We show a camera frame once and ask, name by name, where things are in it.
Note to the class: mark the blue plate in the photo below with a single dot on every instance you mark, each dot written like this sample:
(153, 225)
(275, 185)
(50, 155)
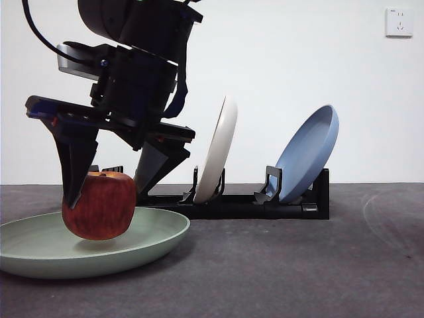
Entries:
(308, 152)

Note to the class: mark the white wall socket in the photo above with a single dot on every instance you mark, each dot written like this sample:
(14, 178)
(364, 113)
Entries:
(399, 22)

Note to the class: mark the cream white plate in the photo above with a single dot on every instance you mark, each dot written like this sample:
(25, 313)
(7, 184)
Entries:
(218, 149)

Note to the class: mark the red apple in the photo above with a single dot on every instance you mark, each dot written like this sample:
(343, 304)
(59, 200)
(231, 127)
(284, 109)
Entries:
(99, 212)

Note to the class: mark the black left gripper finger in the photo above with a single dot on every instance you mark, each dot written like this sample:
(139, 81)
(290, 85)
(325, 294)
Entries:
(76, 159)
(159, 162)

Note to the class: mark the black plate rack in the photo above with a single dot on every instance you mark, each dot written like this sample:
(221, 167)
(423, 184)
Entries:
(238, 208)

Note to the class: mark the green plate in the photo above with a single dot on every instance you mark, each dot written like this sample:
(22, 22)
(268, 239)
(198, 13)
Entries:
(39, 255)

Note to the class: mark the pale grey camera box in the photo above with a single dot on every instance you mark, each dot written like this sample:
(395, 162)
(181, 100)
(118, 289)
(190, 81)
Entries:
(66, 66)

